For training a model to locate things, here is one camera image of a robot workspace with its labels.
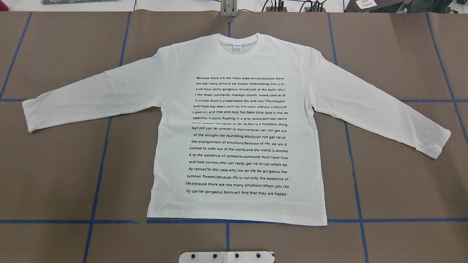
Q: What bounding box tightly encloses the grey aluminium frame post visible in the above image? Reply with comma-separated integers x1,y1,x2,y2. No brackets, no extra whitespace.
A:
219,0,238,17

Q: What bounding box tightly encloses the white long-sleeve printed shirt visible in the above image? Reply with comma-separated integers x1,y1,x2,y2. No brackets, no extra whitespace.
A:
22,33,451,226

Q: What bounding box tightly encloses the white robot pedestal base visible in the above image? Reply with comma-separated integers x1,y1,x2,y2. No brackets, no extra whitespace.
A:
179,251,275,263

